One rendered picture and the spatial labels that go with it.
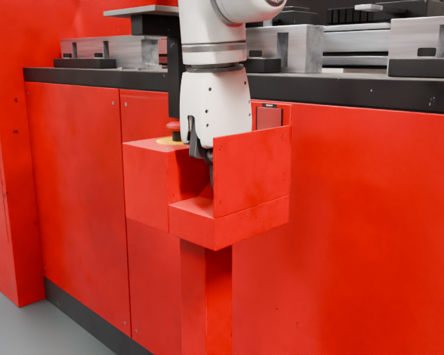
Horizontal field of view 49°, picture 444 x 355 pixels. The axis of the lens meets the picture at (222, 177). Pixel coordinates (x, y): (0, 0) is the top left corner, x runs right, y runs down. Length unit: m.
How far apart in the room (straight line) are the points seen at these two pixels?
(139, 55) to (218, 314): 0.85
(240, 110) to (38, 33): 1.28
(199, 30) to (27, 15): 1.28
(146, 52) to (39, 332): 1.01
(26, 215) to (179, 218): 1.27
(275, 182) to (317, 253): 0.24
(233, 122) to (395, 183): 0.28
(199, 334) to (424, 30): 0.61
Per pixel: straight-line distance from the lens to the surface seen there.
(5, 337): 1.84
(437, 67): 0.82
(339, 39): 1.28
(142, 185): 0.72
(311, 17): 1.37
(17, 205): 1.88
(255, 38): 1.09
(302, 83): 0.86
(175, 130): 0.73
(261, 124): 0.74
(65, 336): 1.78
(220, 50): 0.61
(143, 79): 1.21
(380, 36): 1.22
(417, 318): 0.84
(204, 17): 0.61
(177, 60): 1.07
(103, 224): 1.48
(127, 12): 1.02
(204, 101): 0.61
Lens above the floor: 0.90
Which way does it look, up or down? 14 degrees down
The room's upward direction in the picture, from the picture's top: straight up
